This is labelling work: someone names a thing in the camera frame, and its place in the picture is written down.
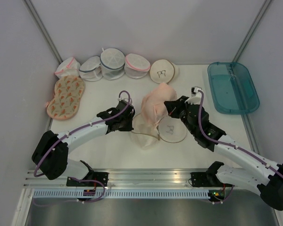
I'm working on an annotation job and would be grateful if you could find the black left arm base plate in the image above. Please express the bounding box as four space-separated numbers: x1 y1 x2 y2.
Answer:
66 171 109 187

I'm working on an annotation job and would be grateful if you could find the teal transparent plastic bin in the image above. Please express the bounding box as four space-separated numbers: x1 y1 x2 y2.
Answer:
207 62 260 115

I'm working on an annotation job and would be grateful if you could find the white slotted cable duct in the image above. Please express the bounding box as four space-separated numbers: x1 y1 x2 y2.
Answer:
32 189 226 199

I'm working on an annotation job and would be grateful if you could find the tall white blue-zip mesh bag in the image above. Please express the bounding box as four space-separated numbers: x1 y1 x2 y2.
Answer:
100 48 125 80

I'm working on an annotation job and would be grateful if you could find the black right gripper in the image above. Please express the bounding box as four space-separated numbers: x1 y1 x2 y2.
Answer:
164 96 196 135

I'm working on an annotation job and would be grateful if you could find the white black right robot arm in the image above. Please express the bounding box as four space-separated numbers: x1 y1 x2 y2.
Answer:
164 96 283 211

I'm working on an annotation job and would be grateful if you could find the white blue-trim mesh bag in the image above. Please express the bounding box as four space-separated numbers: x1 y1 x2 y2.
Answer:
79 56 103 81

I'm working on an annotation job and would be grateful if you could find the floral peanut-shaped laundry bag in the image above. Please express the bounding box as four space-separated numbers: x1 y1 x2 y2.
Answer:
46 75 85 121

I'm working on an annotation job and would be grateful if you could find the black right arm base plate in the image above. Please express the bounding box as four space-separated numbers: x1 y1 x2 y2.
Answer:
190 172 232 187

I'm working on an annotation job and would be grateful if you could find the beige round bag with glasses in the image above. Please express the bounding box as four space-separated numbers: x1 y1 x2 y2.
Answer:
149 59 180 84

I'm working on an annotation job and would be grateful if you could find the pale pink bra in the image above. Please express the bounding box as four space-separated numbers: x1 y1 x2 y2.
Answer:
141 83 177 128

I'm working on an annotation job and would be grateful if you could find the beige round glasses laundry bag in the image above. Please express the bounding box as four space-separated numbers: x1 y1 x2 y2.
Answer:
129 114 187 150

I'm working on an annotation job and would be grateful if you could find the right aluminium corner post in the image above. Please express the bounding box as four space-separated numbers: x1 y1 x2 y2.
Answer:
232 0 274 62

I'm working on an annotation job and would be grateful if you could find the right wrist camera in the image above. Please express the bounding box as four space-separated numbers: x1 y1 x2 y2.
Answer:
185 87 203 105

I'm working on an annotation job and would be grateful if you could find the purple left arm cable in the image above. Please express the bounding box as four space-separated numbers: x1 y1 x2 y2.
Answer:
33 90 133 208

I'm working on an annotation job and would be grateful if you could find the white pink-zip mesh bag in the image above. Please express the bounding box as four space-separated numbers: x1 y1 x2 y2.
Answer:
124 53 150 79

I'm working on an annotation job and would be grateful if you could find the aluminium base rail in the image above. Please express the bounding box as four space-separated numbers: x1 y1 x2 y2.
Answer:
23 168 281 189

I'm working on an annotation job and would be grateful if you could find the left aluminium corner post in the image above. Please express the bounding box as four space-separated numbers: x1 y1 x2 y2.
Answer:
22 0 62 64

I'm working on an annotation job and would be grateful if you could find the aluminium corner post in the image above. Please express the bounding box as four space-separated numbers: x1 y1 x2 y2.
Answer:
232 0 274 62
22 0 62 64

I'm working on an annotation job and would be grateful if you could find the white pink-trim mesh bag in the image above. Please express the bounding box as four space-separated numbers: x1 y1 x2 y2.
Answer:
54 57 81 79

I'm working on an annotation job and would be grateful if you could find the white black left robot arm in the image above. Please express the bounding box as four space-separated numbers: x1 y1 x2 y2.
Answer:
32 100 135 186

